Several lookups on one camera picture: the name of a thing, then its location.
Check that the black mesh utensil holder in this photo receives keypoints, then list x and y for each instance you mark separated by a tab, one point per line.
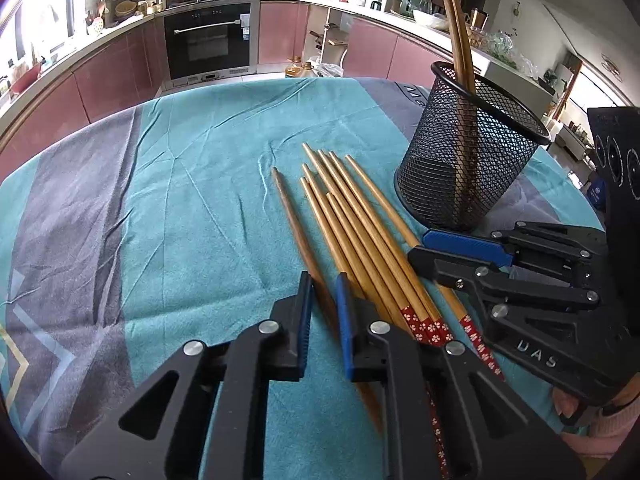
450	175

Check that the black built-in oven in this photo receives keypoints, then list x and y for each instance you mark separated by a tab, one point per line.
207	45

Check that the bunch of bamboo chopsticks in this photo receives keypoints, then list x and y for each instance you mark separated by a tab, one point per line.
360	240

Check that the white bowl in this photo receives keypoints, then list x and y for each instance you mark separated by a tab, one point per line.
427	19

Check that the copper cup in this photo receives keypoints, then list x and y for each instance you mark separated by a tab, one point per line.
477	19

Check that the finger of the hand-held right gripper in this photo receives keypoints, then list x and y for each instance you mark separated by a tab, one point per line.
465	247
450	272

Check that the wall clock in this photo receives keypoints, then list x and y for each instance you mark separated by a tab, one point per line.
516	10

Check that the white kitchen countertop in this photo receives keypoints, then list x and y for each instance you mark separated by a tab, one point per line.
380	17

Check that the person's right hand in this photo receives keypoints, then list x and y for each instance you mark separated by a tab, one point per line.
565	406

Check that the kitchen window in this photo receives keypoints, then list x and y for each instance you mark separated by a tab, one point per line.
35	15

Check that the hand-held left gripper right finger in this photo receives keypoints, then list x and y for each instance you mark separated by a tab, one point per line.
345	320

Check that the dark brown wooden chopstick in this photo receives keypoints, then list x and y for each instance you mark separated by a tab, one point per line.
298	230
450	10

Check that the person's right forearm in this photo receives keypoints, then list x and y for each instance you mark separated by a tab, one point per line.
600	442

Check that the pink kitchen base cabinets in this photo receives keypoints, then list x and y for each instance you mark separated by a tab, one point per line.
110	80

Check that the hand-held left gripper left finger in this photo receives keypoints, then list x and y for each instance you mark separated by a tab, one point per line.
304	330

